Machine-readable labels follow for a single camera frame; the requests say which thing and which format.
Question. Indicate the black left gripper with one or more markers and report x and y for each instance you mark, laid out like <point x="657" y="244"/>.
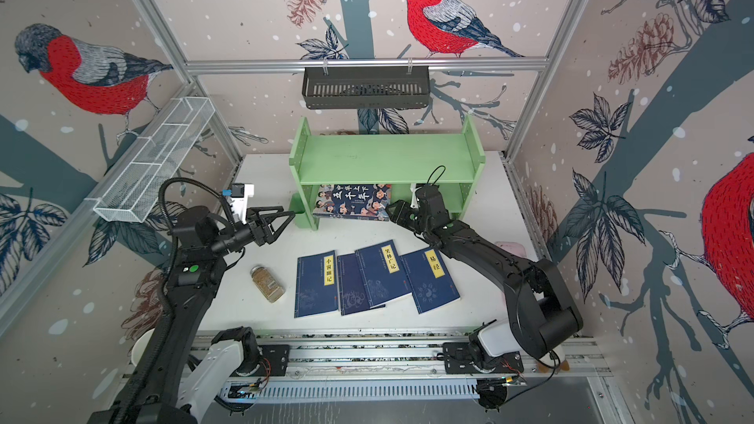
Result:
<point x="261" y="236"/>

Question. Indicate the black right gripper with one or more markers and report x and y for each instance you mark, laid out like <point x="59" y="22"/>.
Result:
<point x="402" y="213"/>

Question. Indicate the colourful illustrated large book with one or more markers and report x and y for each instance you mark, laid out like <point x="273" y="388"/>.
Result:
<point x="363" y="202"/>

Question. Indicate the blue book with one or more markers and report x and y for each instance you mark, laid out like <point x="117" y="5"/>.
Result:
<point x="316" y="285"/>
<point x="352" y="292"/>
<point x="430" y="280"/>
<point x="383" y="276"/>

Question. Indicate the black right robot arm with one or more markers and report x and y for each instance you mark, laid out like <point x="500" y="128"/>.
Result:
<point x="541" y="311"/>

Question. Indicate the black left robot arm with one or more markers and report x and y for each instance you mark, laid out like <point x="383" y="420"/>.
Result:
<point x="166" y="385"/>

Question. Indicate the green plastic hanging bin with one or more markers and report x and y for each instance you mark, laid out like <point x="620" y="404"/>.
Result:
<point x="298" y="206"/>

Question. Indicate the green wooden shelf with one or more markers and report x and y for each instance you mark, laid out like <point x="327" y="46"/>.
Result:
<point x="454" y="161"/>

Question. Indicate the spice jar brown contents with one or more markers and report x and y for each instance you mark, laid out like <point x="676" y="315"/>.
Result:
<point x="267" y="284"/>

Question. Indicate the pink phone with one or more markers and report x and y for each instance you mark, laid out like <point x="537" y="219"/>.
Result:
<point x="513" y="248"/>

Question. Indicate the black hanging basket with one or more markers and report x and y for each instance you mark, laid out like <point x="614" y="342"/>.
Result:
<point x="366" y="88"/>

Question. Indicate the white cup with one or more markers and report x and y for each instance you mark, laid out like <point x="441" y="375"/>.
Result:
<point x="140" y="346"/>

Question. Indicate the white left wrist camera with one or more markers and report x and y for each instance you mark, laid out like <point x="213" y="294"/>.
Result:
<point x="238" y="196"/>

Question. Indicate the white wire mesh basket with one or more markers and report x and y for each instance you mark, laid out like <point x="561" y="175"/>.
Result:
<point x="159" y="153"/>

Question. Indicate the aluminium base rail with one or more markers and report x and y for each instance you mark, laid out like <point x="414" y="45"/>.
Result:
<point x="300" y="369"/>

